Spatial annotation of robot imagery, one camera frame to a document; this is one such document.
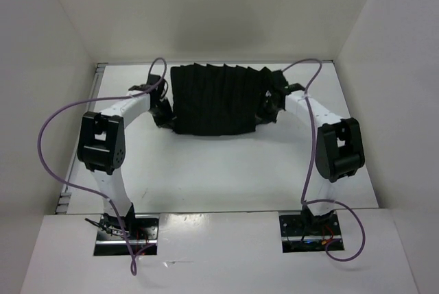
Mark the black pleated skirt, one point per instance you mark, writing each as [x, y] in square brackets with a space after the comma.
[216, 100]

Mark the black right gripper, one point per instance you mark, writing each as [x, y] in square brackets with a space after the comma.
[263, 118]

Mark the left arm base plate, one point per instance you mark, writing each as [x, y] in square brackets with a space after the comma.
[143, 240]

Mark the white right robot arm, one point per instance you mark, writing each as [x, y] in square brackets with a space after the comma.
[337, 151]

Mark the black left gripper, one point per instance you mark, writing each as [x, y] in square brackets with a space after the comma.
[166, 123]

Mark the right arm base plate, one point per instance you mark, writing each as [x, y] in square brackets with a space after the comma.
[302, 232]

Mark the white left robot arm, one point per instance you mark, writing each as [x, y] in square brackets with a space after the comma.
[102, 147]

